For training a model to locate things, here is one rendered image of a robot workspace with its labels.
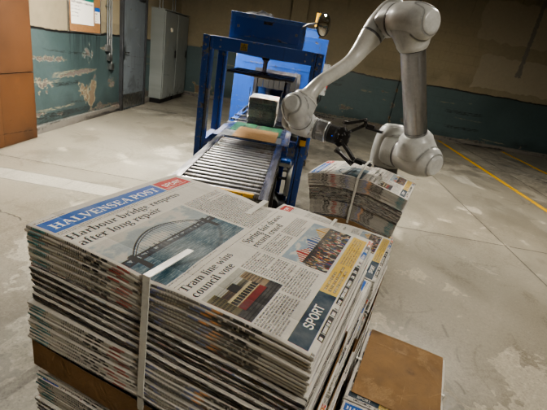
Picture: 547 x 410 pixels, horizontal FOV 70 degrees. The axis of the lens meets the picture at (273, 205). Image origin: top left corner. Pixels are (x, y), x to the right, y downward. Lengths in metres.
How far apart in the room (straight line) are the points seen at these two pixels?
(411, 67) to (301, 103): 0.51
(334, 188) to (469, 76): 10.00
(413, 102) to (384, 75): 9.06
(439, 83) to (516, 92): 1.93
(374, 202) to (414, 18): 0.70
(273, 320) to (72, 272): 0.25
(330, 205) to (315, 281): 1.17
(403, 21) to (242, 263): 1.39
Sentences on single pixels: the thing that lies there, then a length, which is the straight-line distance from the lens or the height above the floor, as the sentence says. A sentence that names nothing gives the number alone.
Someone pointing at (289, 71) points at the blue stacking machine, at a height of 1.27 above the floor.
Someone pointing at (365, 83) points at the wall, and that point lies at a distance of 10.81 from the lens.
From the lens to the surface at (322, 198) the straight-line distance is 1.62.
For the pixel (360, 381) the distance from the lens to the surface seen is 1.38.
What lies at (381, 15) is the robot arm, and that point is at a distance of 1.82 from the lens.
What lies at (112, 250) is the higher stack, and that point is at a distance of 0.47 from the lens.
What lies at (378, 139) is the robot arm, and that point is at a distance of 2.06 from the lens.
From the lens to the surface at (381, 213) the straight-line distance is 1.57.
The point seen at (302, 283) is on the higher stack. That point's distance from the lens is 0.45.
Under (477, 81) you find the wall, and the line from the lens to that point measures 11.54.
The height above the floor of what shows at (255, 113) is 0.90.
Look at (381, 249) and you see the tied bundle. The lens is 1.14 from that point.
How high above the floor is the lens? 1.52
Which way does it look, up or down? 22 degrees down
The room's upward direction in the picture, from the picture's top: 10 degrees clockwise
